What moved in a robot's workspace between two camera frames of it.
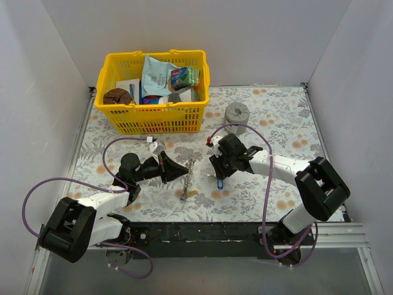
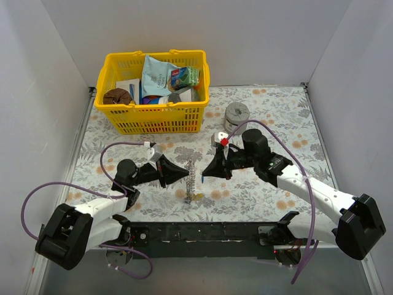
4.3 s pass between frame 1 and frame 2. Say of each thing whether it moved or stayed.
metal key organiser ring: moved
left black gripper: stayed
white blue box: stayed
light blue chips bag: stayed
